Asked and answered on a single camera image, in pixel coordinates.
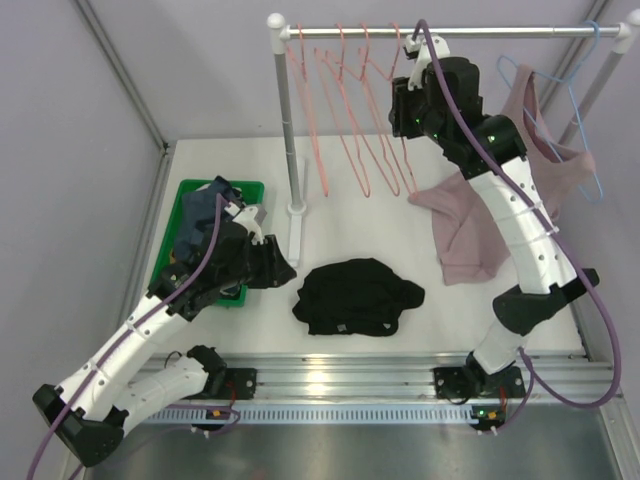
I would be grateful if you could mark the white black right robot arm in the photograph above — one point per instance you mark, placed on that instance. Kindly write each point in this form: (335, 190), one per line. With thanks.
(500, 205)

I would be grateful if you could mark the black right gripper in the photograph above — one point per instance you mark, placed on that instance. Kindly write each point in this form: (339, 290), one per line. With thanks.
(401, 98)

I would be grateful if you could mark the pink wire hanger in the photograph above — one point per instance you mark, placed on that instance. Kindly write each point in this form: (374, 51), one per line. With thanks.
(401, 169)
(385, 168)
(331, 72)
(298, 62)

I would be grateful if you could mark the blue grey garment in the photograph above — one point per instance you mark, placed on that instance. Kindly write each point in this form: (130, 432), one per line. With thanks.
(198, 202)

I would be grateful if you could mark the silver white clothes rack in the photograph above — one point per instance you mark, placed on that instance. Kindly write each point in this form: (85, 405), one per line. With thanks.
(624, 35)

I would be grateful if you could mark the white slotted cable duct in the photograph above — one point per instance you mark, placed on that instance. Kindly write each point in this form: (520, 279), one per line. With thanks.
(339, 414)

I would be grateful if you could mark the pink tank top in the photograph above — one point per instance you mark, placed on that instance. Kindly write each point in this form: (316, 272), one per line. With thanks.
(468, 243)

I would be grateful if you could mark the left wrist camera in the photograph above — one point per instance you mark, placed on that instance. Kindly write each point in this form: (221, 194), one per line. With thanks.
(251, 218)

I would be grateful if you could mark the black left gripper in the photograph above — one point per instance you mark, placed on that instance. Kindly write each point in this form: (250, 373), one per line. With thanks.
(270, 258)

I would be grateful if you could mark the aluminium mounting rail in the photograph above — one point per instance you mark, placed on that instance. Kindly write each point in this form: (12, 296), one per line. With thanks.
(398, 377)

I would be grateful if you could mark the black tank top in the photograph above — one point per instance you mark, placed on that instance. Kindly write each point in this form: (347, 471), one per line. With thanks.
(360, 296)

